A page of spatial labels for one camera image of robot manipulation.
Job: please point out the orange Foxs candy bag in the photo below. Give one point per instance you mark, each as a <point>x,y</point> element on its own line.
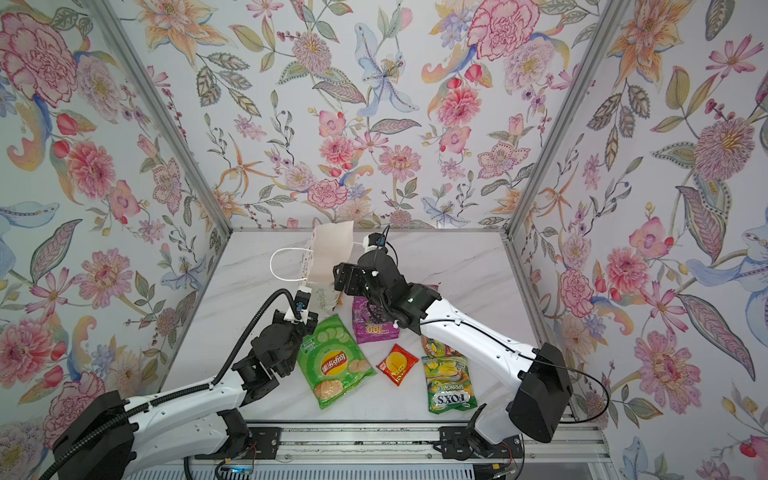
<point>436,349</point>

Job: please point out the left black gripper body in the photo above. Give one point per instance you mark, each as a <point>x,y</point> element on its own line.
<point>302,321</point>

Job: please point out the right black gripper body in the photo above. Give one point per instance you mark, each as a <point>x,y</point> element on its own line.
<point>349,279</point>

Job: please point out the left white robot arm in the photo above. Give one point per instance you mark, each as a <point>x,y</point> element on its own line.
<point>114,437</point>

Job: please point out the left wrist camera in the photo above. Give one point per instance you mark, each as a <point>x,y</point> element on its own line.
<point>302,300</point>

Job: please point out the green Foxs candy bag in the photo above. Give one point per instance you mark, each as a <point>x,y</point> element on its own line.
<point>448,384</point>

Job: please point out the purple snack bag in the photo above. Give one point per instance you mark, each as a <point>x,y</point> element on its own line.
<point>368,325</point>

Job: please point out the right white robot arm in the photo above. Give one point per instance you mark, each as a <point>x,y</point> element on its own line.
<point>537,378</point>

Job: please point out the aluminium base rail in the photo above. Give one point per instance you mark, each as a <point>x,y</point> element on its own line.
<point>318,442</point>

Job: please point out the small red snack packet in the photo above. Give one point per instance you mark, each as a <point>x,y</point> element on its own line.
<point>397,364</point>

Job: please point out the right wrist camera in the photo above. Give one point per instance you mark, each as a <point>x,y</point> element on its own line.
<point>374,241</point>

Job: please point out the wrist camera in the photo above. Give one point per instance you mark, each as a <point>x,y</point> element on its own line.
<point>374,241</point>
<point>302,300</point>

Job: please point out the white paper gift bag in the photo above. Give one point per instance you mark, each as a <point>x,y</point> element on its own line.
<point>328,246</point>

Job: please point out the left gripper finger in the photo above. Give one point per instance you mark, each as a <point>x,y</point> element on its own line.
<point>308,328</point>
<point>287,315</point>

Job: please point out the green Lays chips bag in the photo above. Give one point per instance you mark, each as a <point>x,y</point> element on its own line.
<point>332,362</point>

